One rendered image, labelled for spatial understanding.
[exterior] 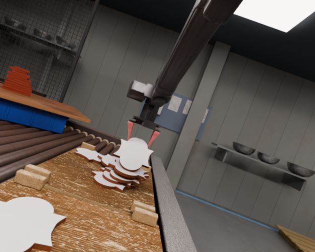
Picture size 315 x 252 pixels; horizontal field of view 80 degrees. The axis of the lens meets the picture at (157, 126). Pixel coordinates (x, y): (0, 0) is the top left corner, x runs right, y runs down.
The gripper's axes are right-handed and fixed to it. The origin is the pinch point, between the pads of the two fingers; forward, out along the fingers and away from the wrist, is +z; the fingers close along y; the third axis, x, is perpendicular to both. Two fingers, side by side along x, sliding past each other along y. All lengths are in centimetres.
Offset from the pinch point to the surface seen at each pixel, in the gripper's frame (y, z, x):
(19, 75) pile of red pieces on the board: 70, -8, -37
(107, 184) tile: 4.7, 12.2, 14.7
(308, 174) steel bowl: -297, -16, -225
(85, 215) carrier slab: 5.8, 13.3, 30.5
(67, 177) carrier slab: 15.4, 13.1, 16.4
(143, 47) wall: 48, -147, -331
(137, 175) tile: -3.1, 8.3, 9.8
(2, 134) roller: 48, 15, -5
